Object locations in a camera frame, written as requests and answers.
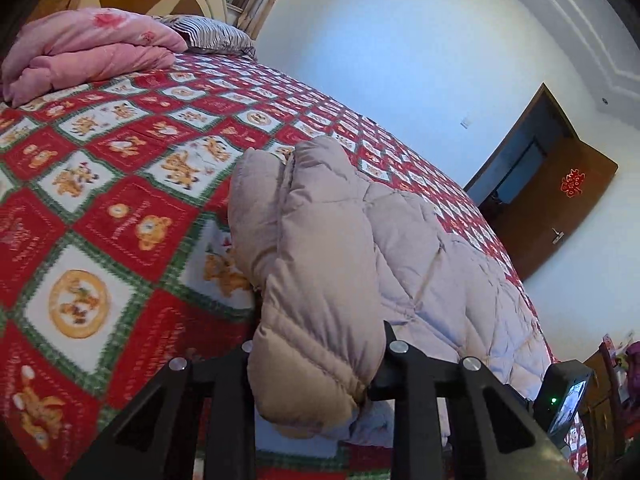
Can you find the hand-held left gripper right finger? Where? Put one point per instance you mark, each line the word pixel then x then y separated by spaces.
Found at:
pixel 395 375

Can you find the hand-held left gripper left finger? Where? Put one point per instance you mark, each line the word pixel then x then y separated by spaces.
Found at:
pixel 225 375

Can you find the light grey down coat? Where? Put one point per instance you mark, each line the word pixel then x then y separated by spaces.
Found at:
pixel 340 240

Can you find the brown wooden chair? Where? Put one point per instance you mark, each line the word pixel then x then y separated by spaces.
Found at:
pixel 600 400

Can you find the purple cloth item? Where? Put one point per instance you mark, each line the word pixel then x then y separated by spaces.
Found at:
pixel 632 365

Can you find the brown wooden door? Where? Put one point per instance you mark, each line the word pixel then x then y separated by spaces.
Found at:
pixel 550 210

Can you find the red paper door decoration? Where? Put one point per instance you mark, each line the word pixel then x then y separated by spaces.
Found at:
pixel 573 183

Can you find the red checkered printed blanket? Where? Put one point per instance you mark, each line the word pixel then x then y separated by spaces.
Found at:
pixel 125 195

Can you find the striped pillow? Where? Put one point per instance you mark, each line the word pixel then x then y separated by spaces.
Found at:
pixel 215 32

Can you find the pink folded quilt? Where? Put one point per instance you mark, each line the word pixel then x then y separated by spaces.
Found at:
pixel 85 55

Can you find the white wall switch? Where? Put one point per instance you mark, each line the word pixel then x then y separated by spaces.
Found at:
pixel 466 122

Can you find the brown door frame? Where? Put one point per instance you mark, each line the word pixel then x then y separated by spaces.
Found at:
pixel 545 105

